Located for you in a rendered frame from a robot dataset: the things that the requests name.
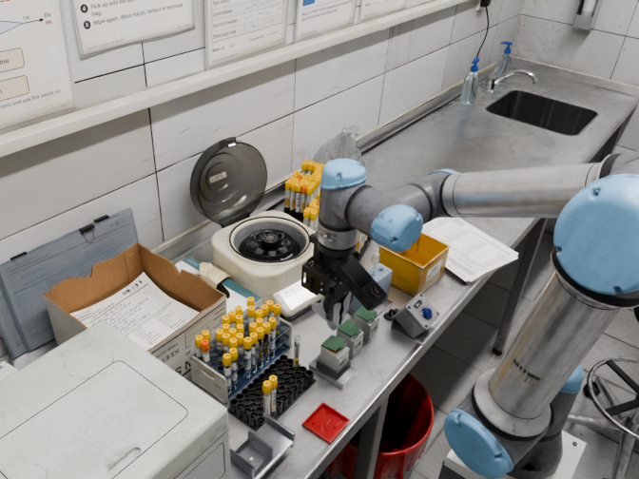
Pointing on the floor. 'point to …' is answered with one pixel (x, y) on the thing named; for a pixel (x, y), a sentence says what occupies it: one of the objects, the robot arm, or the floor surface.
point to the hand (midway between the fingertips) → (338, 326)
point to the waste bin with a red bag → (343, 469)
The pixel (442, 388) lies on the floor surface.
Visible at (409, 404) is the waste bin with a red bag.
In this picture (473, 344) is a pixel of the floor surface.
